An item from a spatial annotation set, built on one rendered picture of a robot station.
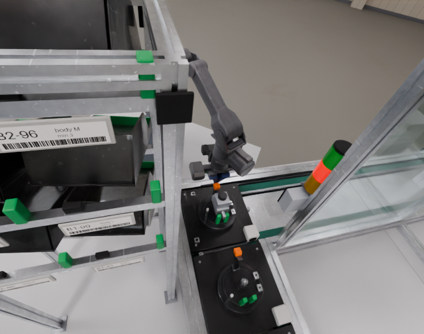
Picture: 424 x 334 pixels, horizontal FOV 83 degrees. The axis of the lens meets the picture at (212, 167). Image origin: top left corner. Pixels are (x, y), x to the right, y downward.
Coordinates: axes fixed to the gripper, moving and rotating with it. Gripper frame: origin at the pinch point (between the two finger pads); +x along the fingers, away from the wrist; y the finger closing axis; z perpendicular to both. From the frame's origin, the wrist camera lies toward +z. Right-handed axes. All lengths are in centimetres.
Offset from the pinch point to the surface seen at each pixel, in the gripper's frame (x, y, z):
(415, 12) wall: 97, -703, 500
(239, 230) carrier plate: 12.3, -6.2, -15.8
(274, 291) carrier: 12.0, -10.6, -36.8
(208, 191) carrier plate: 12.6, 0.6, 2.1
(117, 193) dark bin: -15.4, 29.9, -11.7
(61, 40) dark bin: -56, 28, -23
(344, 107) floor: 111, -245, 162
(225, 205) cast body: 2.4, -0.8, -10.2
